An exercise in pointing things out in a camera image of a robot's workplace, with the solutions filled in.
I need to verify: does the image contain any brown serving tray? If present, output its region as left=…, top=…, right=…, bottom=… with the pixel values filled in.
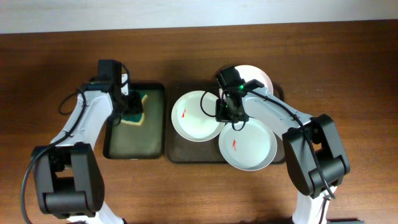
left=164, top=80, right=287, bottom=164

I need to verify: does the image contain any green yellow sponge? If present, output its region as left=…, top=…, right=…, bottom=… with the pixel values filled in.
left=121, top=91, right=148, bottom=126

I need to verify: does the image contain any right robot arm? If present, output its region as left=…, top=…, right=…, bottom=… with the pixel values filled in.
left=215, top=66, right=350, bottom=223

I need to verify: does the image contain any white plate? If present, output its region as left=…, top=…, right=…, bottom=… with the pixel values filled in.
left=218, top=119, right=277, bottom=171
left=221, top=65, right=274, bottom=96
left=171, top=90, right=224, bottom=142

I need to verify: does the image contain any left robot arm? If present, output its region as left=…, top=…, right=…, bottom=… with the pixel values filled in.
left=24, top=59, right=143, bottom=223

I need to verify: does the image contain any black water tray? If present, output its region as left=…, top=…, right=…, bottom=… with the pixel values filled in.
left=103, top=82, right=165, bottom=159

